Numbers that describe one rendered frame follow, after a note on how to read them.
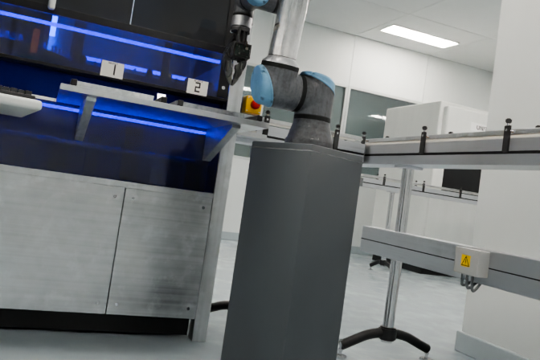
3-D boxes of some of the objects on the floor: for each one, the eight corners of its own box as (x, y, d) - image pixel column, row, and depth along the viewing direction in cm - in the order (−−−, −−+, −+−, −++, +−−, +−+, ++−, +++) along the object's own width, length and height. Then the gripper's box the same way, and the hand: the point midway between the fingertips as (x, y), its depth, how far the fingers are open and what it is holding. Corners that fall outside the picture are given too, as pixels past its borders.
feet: (328, 354, 244) (333, 321, 245) (425, 357, 262) (429, 326, 263) (337, 360, 236) (341, 325, 237) (436, 363, 255) (440, 331, 255)
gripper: (233, 23, 209) (225, 80, 207) (256, 29, 212) (248, 85, 211) (226, 28, 217) (218, 83, 215) (248, 34, 220) (240, 88, 219)
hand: (231, 82), depth 216 cm, fingers closed
